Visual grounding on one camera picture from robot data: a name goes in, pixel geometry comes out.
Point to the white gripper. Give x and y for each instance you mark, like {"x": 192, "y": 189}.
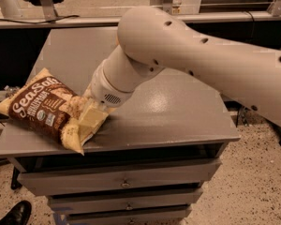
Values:
{"x": 103, "y": 90}

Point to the brown sea salt chip bag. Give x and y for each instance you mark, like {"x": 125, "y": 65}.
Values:
{"x": 48, "y": 106}

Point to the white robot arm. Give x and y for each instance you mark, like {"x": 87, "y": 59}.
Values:
{"x": 151, "y": 40}

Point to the grey drawer cabinet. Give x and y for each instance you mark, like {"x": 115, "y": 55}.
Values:
{"x": 173, "y": 117}

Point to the crumpled clear plastic object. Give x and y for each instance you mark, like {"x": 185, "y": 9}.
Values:
{"x": 11, "y": 90}

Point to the top grey drawer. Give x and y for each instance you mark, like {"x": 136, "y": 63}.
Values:
{"x": 120, "y": 177}

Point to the grey drawer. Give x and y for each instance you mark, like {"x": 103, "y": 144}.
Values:
{"x": 120, "y": 177}
{"x": 130, "y": 217}
{"x": 126, "y": 201}

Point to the middle grey drawer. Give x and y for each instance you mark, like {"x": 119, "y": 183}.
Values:
{"x": 126, "y": 201}

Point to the black leather shoe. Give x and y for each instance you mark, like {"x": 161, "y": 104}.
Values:
{"x": 18, "y": 215}

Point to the bottom grey drawer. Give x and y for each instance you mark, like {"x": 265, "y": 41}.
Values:
{"x": 130, "y": 217}

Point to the grey metal rail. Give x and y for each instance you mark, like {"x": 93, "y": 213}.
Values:
{"x": 73, "y": 21}

